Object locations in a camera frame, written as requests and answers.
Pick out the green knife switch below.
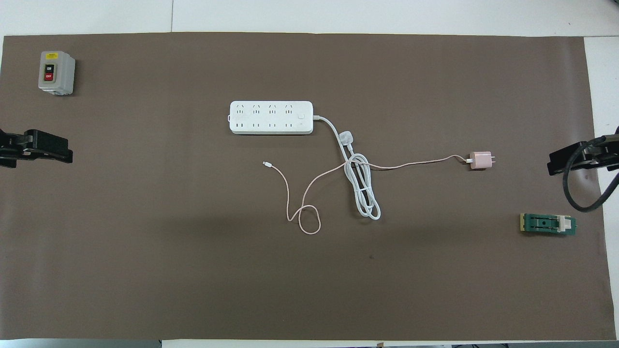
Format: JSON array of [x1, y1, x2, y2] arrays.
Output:
[[520, 213, 577, 237]]

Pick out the grey on-off switch box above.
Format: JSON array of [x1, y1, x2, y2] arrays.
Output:
[[38, 51, 76, 96]]

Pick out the white power strip cord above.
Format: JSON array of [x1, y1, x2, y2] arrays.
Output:
[[313, 115, 381, 221]]

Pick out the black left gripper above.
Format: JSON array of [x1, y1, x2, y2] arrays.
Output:
[[0, 128, 74, 168]]

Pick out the pink USB charger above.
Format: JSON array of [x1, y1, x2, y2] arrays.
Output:
[[467, 151, 496, 170]]

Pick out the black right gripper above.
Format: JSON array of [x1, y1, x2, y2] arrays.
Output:
[[547, 135, 619, 176]]

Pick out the white power strip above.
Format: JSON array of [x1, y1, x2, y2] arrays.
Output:
[[229, 101, 314, 135]]

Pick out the brown table mat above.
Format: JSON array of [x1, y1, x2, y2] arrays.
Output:
[[0, 32, 617, 341]]

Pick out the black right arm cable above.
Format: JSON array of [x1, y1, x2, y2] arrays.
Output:
[[562, 127, 619, 213]]

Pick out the pink charging cable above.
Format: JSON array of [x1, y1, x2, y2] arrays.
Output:
[[263, 155, 472, 236]]

